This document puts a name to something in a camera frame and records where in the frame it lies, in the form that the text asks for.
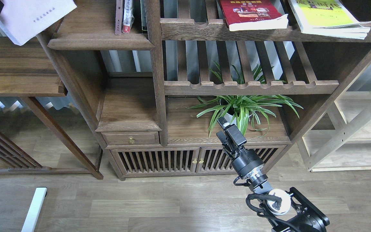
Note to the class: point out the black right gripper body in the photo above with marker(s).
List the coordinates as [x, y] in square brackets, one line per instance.
[245, 162]

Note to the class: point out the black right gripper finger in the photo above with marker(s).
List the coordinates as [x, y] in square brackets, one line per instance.
[223, 122]

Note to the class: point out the yellow green book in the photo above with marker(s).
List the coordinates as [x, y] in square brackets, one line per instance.
[327, 18]

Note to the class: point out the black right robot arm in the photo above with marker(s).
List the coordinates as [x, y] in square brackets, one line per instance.
[286, 211]

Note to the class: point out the white plant pot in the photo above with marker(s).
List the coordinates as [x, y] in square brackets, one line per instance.
[227, 117]

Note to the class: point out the right slatted cabinet door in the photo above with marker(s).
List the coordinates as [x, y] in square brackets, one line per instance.
[212, 160]

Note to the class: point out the slatted cabinet door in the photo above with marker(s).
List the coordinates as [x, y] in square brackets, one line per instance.
[212, 160]
[157, 162]

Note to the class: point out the dark wooden bookshelf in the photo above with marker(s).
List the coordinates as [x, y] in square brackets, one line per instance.
[146, 82]

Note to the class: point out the left slatted cabinet door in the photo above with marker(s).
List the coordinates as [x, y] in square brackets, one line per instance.
[157, 162]

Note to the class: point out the brown upright book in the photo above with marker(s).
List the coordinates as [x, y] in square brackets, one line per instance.
[118, 16]

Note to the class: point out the white red upright book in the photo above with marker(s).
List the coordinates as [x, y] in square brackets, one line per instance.
[128, 17]

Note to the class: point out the dark upright book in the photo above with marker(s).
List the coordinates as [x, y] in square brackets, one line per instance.
[143, 16]

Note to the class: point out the white metal table leg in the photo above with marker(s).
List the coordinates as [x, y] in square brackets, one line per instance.
[34, 209]

